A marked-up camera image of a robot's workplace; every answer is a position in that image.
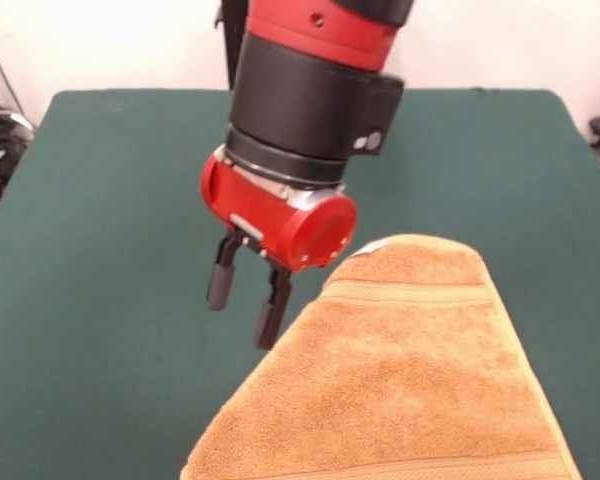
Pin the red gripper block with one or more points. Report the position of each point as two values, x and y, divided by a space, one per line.
280 225

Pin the tan terry towel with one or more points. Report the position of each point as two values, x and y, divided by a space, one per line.
405 375

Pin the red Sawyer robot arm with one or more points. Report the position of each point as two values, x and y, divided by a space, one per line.
305 100

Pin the dark green table cloth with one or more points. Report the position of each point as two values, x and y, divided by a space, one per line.
105 225

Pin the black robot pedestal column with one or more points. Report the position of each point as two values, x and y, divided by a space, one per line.
230 45

